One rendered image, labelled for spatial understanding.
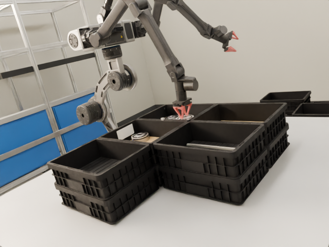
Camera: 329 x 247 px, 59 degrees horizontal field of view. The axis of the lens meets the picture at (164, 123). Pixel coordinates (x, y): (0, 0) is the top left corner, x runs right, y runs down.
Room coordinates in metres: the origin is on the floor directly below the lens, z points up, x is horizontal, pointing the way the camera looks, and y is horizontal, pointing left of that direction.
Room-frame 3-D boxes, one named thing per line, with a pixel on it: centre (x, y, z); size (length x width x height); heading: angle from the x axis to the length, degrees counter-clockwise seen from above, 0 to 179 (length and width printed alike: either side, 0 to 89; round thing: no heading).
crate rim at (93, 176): (1.22, 0.33, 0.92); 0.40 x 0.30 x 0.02; 47
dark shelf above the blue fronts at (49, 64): (3.48, 1.21, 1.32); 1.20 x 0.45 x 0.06; 139
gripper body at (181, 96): (1.53, -0.12, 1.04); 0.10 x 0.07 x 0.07; 138
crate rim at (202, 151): (1.17, -0.17, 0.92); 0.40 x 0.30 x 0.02; 47
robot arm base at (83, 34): (1.85, 0.34, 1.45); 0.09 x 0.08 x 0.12; 139
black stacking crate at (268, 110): (1.39, -0.37, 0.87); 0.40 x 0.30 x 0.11; 47
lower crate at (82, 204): (1.22, 0.33, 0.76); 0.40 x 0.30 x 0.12; 47
